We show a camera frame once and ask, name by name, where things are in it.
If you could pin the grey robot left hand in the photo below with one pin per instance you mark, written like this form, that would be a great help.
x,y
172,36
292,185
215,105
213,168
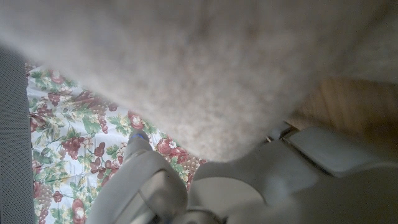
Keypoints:
x,y
280,193

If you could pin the beige wool coat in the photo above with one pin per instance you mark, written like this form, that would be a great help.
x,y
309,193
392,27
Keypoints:
x,y
199,68

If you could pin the floral fruit print backdrop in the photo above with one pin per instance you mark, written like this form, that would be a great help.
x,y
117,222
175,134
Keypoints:
x,y
71,140

